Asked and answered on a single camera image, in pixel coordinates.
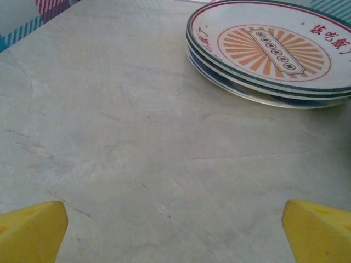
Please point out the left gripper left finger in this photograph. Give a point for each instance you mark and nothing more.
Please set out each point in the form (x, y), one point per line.
(30, 235)

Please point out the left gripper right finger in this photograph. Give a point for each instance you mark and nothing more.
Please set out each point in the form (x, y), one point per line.
(321, 238)

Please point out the blue white striped plate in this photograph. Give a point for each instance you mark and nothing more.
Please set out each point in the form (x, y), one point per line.
(301, 102)

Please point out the white plate green text rim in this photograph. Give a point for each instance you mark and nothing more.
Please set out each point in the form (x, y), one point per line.
(315, 93)

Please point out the white plate orange sunburst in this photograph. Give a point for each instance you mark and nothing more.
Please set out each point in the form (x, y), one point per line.
(274, 52)

